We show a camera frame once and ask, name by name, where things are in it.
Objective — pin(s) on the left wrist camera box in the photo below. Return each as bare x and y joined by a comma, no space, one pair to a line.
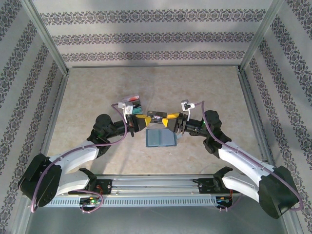
123,106

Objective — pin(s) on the black VIP card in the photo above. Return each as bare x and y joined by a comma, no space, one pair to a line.
157,117
137,105

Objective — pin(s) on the left control board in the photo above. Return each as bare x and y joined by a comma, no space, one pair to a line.
91,201

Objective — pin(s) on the white card with red circle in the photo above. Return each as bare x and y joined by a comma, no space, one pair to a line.
132,98

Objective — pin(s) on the grey metal sheet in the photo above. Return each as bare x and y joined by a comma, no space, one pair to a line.
151,221

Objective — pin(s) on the control board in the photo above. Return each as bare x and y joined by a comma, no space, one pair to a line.
223,200
91,201

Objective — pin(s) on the teal credit card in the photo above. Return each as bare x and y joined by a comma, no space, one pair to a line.
137,111

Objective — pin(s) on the aluminium back rail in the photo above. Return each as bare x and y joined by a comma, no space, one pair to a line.
151,66

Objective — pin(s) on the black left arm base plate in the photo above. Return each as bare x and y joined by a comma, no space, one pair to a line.
107,186

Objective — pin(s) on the aluminium side rail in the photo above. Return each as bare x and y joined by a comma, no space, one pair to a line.
253,114
54,117

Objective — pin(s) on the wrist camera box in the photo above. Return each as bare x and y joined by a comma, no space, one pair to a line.
123,106
186,105

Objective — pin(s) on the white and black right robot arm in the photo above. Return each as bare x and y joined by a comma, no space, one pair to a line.
241,161

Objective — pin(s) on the right control board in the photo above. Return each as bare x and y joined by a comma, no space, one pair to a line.
223,200

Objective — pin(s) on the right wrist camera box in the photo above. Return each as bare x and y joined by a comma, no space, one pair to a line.
186,105

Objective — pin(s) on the blue leather card holder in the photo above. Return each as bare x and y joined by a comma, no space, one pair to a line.
161,137

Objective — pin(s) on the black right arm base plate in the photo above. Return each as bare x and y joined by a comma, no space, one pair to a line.
204,186

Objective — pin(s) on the aluminium frame post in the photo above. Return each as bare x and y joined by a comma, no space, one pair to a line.
260,36
46,36

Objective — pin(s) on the aluminium mounting rail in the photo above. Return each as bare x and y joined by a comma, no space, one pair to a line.
151,185

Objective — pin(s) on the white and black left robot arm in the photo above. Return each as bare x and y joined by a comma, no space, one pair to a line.
78,156

